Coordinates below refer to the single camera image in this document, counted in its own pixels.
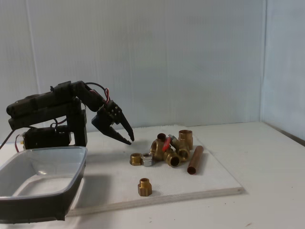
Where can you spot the small brass reducer fitting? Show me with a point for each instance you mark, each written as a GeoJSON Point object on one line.
{"type": "Point", "coordinates": [144, 187]}

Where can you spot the short dark copper tube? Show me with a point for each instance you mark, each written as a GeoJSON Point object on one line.
{"type": "Point", "coordinates": [161, 136]}

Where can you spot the brass threaded hex fitting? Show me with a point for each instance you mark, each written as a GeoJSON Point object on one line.
{"type": "Point", "coordinates": [135, 159]}

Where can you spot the long copper pipe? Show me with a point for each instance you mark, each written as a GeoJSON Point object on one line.
{"type": "Point", "coordinates": [196, 158]}

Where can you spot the white plywood board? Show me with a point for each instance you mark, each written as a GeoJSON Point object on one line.
{"type": "Point", "coordinates": [190, 186]}

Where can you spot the brass pipe coupling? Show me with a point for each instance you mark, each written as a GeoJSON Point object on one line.
{"type": "Point", "coordinates": [186, 138]}

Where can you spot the brass hex adapter fitting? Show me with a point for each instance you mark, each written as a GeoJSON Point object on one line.
{"type": "Point", "coordinates": [170, 158]}

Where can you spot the silver metal nut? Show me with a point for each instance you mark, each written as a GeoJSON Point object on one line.
{"type": "Point", "coordinates": [147, 160]}

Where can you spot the clear plastic box black rim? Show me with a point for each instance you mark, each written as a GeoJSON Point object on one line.
{"type": "Point", "coordinates": [35, 207]}

